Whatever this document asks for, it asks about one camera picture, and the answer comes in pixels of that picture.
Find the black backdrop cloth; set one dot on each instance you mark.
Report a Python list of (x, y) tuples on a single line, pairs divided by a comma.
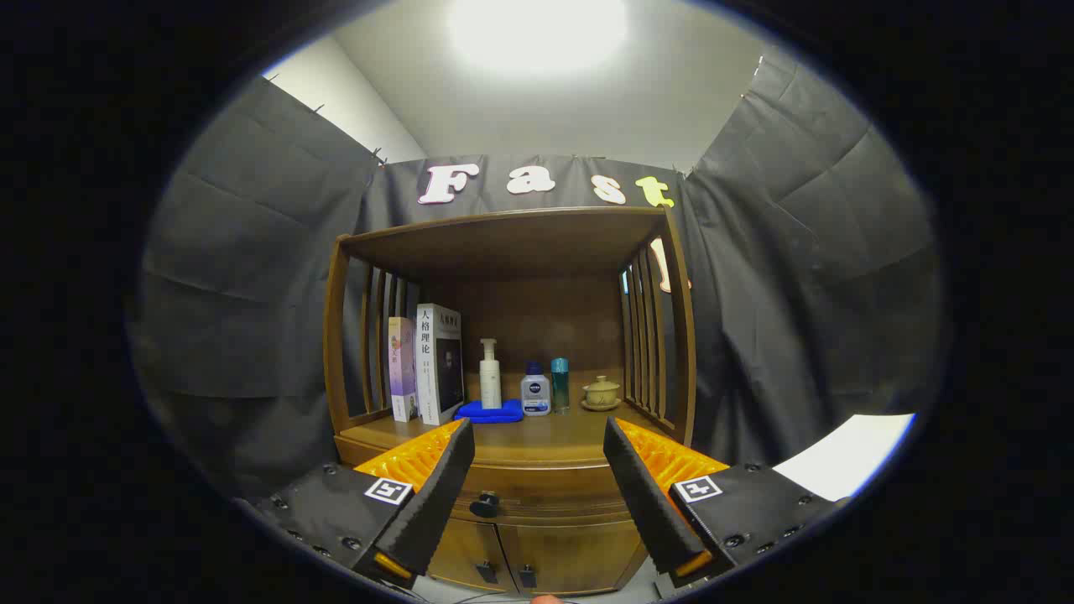
[(252, 294)]

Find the slim teal bottle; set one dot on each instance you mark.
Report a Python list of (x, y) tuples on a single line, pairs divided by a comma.
[(560, 386)]

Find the tan lidded teacup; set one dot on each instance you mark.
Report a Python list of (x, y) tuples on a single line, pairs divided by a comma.
[(601, 393)]

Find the black drawer knob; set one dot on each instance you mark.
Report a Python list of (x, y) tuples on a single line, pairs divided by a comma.
[(485, 504)]

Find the white table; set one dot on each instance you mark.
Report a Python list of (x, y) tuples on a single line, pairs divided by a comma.
[(839, 457)]

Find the thin pink book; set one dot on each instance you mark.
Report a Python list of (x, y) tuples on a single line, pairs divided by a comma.
[(401, 369)]

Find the brown wooden drawer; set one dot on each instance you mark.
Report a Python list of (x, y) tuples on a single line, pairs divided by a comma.
[(554, 495)]

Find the folded blue cloth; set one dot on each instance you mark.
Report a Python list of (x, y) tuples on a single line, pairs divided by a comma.
[(491, 412)]

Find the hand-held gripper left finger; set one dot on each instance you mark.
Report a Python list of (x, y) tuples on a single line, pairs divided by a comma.
[(436, 503)]

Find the white bottle with blue cap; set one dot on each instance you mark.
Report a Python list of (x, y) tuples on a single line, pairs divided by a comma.
[(535, 394)]

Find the white pump bottle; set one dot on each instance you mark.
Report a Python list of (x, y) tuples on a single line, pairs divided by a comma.
[(490, 382)]

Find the wooden cabinet door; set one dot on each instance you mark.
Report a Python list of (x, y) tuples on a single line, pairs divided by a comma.
[(579, 554), (466, 549)]

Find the thick white book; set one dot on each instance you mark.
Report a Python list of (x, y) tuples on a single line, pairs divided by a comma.
[(436, 361)]

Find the brown wooden countertop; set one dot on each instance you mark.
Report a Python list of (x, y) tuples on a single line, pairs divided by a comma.
[(570, 432)]

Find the brown wooden cabinet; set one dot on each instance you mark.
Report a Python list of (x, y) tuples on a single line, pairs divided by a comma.
[(537, 319)]

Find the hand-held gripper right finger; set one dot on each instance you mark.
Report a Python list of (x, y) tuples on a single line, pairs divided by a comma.
[(646, 503)]

